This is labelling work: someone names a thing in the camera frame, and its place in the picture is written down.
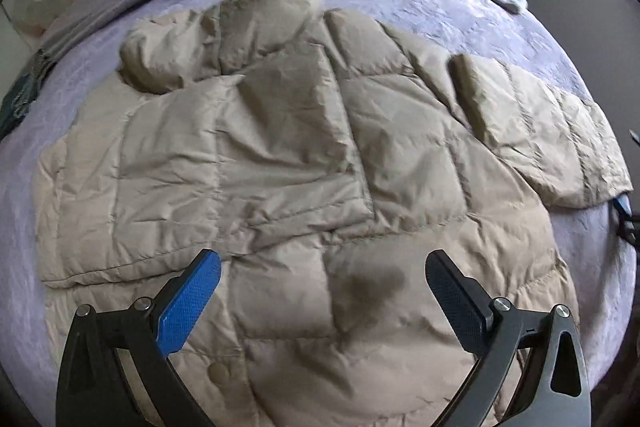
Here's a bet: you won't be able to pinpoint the dark teal folded jeans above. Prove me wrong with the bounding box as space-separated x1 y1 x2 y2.
0 49 55 140

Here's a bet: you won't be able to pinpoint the lavender embossed bed cover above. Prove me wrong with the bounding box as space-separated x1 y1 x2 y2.
1 0 636 426

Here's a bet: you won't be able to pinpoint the beige quilted puffer jacket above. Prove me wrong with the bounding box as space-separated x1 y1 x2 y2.
34 0 631 426

